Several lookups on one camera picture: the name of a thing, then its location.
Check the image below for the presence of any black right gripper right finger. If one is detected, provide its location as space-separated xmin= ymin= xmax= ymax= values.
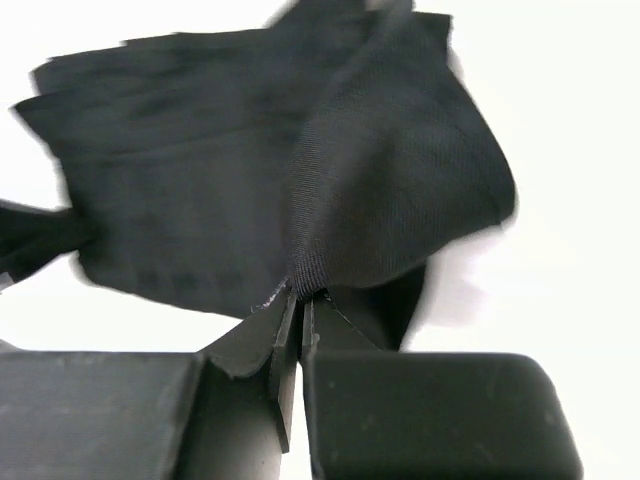
xmin=302 ymin=297 xmax=583 ymax=479

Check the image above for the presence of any black pleated skirt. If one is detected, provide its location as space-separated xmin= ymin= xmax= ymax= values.
xmin=1 ymin=1 xmax=516 ymax=349

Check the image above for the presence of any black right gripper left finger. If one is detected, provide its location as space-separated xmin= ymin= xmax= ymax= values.
xmin=1 ymin=289 xmax=299 ymax=479

